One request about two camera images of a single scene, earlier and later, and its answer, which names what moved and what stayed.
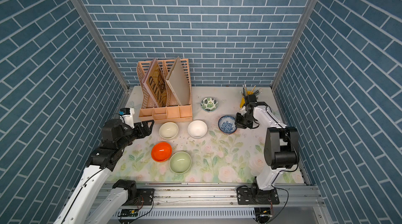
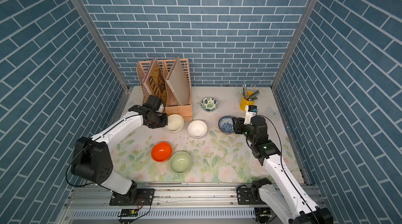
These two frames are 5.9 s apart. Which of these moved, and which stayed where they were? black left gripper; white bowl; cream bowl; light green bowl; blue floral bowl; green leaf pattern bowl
Moved: cream bowl; black left gripper
Stayed: white bowl; light green bowl; blue floral bowl; green leaf pattern bowl
